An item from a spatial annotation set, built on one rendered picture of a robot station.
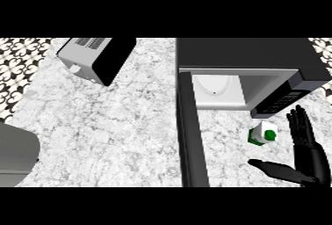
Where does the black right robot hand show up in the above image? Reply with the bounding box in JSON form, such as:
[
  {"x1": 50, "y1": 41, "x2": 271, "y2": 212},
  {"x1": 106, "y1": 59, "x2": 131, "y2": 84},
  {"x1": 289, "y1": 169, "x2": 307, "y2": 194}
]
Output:
[{"x1": 246, "y1": 105, "x2": 332, "y2": 188}]

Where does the white and green milk carton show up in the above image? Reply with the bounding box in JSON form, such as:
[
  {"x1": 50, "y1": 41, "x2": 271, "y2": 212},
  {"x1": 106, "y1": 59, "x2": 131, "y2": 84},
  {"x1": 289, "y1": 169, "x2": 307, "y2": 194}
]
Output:
[{"x1": 246, "y1": 120, "x2": 279, "y2": 147}]

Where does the black microwave door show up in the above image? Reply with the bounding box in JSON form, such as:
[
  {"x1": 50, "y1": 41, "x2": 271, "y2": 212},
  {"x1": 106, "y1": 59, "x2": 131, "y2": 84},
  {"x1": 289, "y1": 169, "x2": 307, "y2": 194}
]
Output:
[{"x1": 176, "y1": 71, "x2": 211, "y2": 188}]

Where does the black microwave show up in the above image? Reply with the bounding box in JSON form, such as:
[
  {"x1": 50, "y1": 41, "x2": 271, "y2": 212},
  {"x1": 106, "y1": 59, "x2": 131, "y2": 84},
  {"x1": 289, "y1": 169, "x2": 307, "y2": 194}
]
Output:
[{"x1": 176, "y1": 38, "x2": 332, "y2": 120}]

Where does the silver and black toaster oven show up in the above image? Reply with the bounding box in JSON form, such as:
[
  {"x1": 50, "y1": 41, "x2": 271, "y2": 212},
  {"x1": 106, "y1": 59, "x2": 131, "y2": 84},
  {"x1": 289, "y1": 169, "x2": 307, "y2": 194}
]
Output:
[{"x1": 56, "y1": 38, "x2": 139, "y2": 87}]

